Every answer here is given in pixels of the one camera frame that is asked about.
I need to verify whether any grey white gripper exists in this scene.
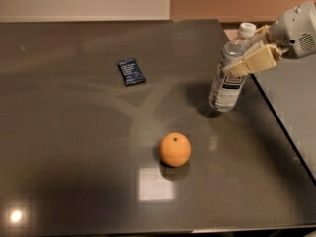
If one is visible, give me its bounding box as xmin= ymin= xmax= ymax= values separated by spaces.
xmin=223 ymin=1 xmax=316 ymax=77

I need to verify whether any clear plastic water bottle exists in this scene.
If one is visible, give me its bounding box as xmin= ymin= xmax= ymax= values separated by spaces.
xmin=208 ymin=23 xmax=256 ymax=112

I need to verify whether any dark blue snack packet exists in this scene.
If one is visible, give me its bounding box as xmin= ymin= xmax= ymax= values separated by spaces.
xmin=118 ymin=58 xmax=146 ymax=86

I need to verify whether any orange fruit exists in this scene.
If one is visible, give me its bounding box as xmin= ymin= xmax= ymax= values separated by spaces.
xmin=159 ymin=132 xmax=191 ymax=167

